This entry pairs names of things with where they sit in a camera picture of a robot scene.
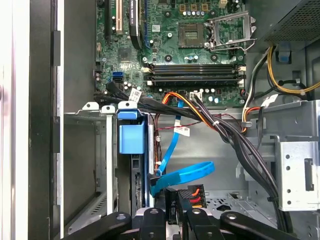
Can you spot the metal socket cover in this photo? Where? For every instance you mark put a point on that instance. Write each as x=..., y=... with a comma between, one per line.
x=232, y=42

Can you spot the black PC case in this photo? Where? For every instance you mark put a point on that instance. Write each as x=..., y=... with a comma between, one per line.
x=40, y=125

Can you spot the CPU socket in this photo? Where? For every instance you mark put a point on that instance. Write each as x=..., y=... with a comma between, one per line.
x=191, y=35

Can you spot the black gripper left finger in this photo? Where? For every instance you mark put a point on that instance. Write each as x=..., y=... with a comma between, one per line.
x=152, y=225

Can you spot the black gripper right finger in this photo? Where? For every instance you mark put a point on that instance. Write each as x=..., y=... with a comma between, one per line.
x=200, y=225

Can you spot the white expansion slot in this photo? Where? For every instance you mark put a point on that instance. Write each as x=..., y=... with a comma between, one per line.
x=119, y=15

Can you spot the black RAM slot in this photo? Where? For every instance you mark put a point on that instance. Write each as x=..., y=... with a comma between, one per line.
x=195, y=67
x=195, y=78
x=195, y=83
x=195, y=72

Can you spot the hard disk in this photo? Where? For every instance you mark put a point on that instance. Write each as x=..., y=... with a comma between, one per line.
x=131, y=137

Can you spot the black graphics card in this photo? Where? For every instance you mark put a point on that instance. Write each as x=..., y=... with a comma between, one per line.
x=135, y=25

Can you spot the grey power supply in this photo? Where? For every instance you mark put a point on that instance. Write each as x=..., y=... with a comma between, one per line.
x=287, y=20

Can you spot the grey metal drive cage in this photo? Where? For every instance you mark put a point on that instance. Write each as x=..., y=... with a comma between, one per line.
x=292, y=175

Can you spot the locking lever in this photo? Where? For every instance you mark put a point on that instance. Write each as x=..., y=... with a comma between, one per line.
x=227, y=49

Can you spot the green motherboard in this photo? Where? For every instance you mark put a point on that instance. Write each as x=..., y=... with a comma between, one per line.
x=175, y=57

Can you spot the metal disk bay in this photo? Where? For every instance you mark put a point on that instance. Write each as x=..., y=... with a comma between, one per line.
x=109, y=162

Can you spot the black expansion slot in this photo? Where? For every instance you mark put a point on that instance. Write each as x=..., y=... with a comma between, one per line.
x=108, y=20

